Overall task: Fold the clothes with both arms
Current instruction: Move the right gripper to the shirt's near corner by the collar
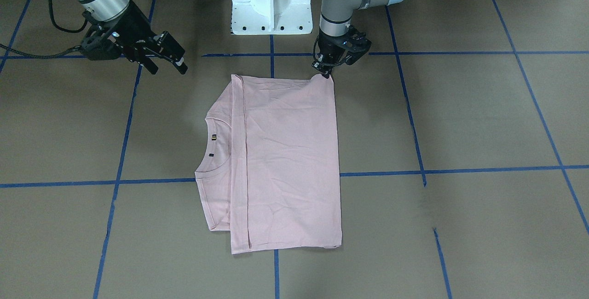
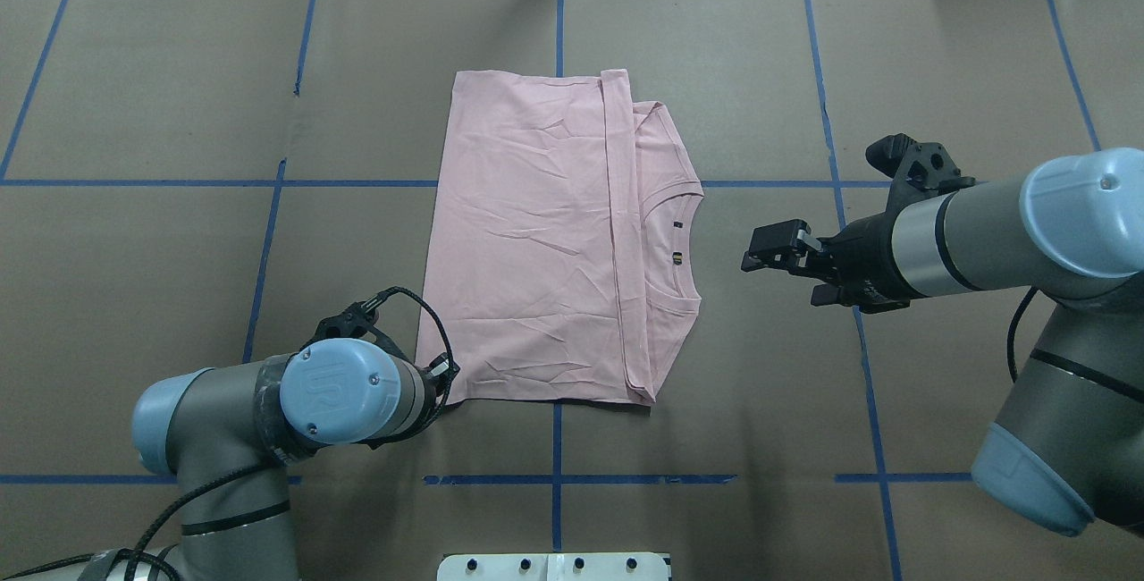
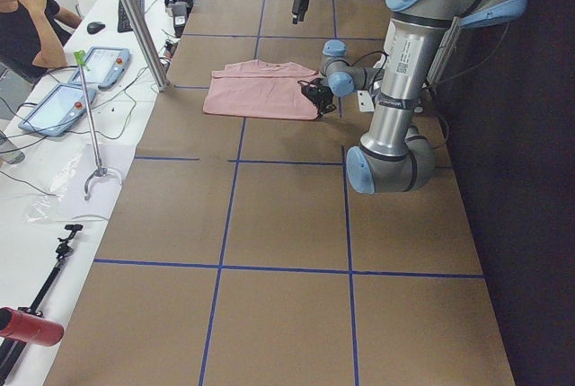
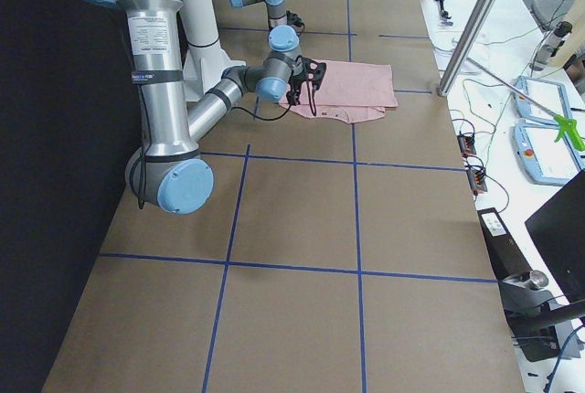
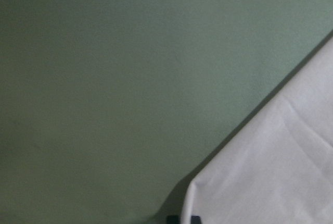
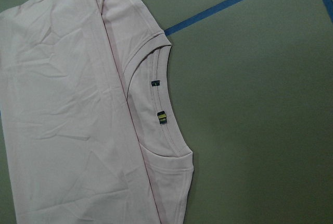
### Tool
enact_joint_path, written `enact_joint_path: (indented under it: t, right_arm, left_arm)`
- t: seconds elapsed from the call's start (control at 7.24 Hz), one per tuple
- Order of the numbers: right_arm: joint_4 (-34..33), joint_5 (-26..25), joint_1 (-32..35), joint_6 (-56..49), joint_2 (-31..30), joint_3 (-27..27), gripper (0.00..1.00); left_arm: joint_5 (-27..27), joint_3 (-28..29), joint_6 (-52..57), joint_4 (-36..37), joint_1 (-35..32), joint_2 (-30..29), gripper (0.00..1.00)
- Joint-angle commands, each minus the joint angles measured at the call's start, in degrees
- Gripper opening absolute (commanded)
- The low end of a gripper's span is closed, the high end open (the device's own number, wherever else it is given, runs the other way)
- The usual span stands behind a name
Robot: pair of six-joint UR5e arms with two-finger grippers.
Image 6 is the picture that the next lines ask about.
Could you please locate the pink Snoopy t-shirt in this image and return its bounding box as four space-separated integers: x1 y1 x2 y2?
1 0 194 223

